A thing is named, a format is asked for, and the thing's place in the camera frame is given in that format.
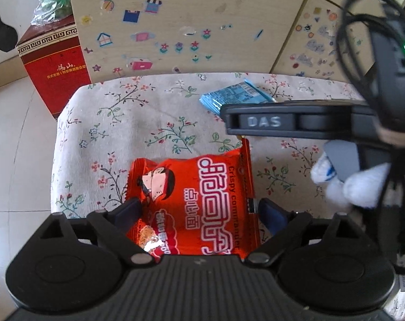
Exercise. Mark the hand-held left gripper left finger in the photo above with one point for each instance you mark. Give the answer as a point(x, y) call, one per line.
point(129, 214)

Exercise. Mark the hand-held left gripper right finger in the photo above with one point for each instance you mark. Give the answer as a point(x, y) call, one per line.
point(272, 217)

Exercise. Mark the red snack packet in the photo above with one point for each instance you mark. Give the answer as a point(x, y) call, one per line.
point(195, 194)

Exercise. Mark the cyan printed snack packet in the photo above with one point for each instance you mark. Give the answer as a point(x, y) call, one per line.
point(232, 95)

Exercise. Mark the person's right hand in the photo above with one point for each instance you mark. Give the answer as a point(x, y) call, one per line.
point(359, 190)

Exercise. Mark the floral tablecloth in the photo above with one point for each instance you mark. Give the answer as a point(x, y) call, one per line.
point(139, 113)

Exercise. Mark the red patterned box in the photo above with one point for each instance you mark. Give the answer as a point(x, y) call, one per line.
point(55, 70)

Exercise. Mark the wooden cabinet with stickers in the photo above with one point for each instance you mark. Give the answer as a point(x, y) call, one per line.
point(189, 6)

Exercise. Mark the clear plastic bag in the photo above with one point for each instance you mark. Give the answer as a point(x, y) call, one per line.
point(52, 3)

